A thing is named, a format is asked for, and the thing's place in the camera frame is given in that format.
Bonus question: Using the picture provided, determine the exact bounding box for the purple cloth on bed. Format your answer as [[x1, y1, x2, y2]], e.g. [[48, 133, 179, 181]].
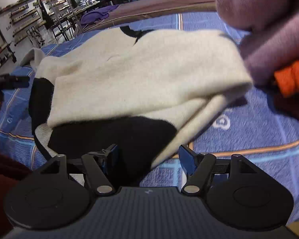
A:
[[80, 5, 119, 25]]

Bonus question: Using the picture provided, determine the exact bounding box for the folded orange sweater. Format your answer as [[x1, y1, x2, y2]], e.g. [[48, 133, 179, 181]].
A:
[[271, 57, 299, 120]]

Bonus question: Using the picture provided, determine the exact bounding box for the blue plaid bed sheet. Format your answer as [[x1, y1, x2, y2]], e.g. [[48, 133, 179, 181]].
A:
[[0, 12, 299, 222]]

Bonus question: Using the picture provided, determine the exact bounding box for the folded lilac sweater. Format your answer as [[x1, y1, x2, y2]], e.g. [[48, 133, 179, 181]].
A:
[[216, 0, 299, 85]]

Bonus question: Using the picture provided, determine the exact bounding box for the white and black sweater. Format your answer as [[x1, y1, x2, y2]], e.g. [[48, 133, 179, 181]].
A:
[[21, 26, 253, 187]]

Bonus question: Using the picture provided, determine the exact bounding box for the wall shelf rack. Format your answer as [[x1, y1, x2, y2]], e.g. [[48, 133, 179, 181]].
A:
[[0, 0, 73, 73]]

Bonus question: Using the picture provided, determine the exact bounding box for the brown mauve mattress bed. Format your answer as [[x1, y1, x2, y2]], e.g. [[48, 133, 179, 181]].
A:
[[83, 0, 216, 32]]

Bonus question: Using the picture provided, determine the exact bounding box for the black metal table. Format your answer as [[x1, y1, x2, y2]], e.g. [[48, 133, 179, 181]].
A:
[[50, 0, 111, 41]]

